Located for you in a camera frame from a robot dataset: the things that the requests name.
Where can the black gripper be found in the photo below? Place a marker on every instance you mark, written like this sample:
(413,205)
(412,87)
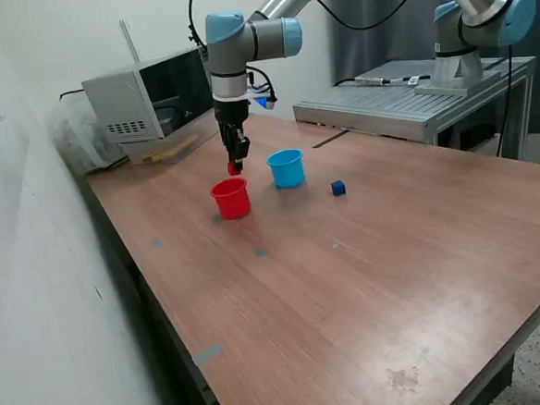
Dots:
(231,112)

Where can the red cube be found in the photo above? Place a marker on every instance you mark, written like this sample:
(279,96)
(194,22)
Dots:
(233,169)

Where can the blue cube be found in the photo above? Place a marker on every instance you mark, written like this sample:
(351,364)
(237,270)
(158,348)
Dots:
(338,188)

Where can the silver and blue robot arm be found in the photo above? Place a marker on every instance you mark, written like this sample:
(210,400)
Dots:
(227,52)

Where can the aluminium robot base table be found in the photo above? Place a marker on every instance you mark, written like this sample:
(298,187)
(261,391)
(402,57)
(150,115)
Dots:
(384,106)

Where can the red plastic cup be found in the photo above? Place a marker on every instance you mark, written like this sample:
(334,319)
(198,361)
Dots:
(230,203)

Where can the blue plastic cup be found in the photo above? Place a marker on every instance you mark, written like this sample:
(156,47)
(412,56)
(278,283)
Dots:
(287,173)

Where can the silver microwave oven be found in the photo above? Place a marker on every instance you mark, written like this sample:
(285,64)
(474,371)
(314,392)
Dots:
(124,101)

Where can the small grey-blue sticker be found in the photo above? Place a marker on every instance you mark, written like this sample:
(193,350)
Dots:
(157,243)

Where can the white thin rod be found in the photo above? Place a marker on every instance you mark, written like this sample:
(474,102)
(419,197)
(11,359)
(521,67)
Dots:
(129,41)

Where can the crumpled clear plastic bag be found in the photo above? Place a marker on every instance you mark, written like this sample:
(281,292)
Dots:
(75,137)

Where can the grey tape strip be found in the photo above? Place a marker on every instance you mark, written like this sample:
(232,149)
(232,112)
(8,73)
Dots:
(207,354)

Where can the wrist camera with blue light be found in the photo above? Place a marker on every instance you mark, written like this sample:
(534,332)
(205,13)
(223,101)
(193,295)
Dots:
(262,100)

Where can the small black camera mount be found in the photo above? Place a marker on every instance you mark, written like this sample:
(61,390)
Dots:
(190,32)

